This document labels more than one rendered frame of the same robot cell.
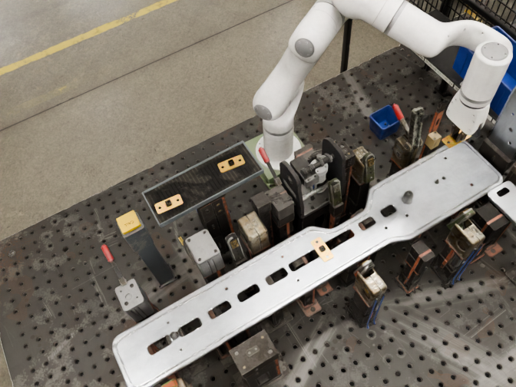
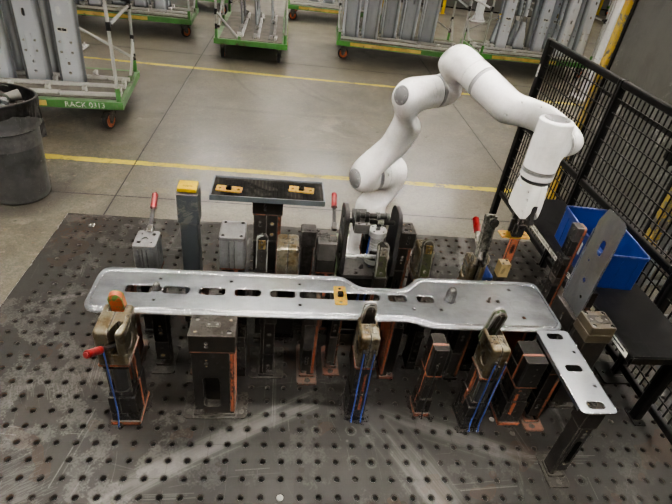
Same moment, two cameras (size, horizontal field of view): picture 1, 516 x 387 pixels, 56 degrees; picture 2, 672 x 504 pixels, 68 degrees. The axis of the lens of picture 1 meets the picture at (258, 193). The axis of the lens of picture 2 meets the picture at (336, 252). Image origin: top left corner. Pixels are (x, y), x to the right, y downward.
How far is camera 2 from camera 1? 81 cm
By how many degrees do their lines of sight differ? 26
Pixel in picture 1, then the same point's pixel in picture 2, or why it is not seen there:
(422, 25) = (501, 85)
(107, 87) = not seen: hidden behind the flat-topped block
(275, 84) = (374, 151)
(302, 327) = (286, 389)
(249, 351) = (209, 322)
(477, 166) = (539, 308)
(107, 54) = not seen: hidden behind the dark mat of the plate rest
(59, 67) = not seen: hidden behind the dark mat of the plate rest
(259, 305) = (249, 305)
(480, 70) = (539, 130)
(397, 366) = (358, 473)
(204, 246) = (234, 230)
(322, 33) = (420, 87)
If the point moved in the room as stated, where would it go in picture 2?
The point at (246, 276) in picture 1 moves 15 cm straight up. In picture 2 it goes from (256, 282) to (257, 241)
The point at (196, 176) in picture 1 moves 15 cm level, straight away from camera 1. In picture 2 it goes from (265, 185) to (275, 166)
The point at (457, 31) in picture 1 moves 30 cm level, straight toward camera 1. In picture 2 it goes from (532, 105) to (461, 123)
